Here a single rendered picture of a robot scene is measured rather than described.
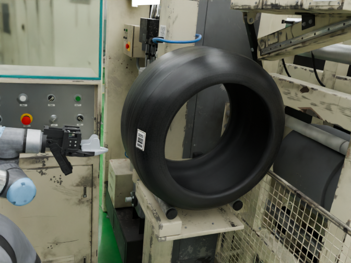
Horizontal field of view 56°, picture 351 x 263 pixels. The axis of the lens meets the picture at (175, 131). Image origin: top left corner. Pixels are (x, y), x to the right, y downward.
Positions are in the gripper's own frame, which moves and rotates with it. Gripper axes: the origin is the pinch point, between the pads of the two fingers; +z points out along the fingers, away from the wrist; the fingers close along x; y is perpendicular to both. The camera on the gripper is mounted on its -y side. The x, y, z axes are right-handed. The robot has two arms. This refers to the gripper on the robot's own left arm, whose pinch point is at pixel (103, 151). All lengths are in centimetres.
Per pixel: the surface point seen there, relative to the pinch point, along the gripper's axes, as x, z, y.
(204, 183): 7.6, 46.6, -15.1
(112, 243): 94, 37, -109
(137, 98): -1.2, 8.1, 20.0
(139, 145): -10.8, 8.6, 7.3
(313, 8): -23, 49, 58
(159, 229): -8.6, 22.7, -26.0
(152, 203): 5.7, 23.8, -23.3
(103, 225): 117, 34, -109
